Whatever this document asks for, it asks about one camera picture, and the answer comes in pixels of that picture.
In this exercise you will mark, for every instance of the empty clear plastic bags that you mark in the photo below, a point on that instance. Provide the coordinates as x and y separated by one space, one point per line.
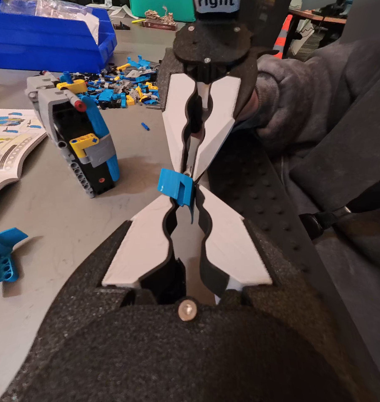
58 9

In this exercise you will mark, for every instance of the pile of building parts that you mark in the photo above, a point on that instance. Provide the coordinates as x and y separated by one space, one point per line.
124 88

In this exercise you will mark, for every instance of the green plastic board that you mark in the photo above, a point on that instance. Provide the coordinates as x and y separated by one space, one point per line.
161 9

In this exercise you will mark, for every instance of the wooden puzzle model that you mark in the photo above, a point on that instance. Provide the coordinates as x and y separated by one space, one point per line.
160 20

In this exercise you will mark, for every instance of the blue storage bin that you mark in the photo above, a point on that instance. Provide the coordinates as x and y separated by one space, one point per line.
36 47

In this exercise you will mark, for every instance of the wooden side table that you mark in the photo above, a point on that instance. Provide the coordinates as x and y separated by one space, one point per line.
318 16

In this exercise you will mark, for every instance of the person's right hand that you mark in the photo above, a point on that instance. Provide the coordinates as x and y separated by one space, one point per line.
249 110

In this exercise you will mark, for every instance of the grey desk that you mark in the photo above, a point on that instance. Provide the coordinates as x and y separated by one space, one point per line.
67 219

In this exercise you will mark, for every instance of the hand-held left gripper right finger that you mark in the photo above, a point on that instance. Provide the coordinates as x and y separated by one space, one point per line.
237 248

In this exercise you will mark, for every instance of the grey blue toy robot build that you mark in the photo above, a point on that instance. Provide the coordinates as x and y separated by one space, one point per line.
51 100

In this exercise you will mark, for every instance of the blue connector pin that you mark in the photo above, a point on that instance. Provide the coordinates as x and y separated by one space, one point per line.
145 126

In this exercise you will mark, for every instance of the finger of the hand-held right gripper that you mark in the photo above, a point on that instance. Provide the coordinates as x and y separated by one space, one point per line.
176 110
223 110

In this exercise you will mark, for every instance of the orange traffic cone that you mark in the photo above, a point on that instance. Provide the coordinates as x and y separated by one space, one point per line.
283 37

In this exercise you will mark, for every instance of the blue curved panel piece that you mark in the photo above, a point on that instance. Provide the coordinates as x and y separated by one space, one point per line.
172 183
3 257

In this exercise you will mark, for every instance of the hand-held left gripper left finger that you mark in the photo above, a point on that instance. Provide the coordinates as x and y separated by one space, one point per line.
136 248

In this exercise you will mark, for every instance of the instruction booklet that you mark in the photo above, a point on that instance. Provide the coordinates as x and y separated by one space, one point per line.
7 141

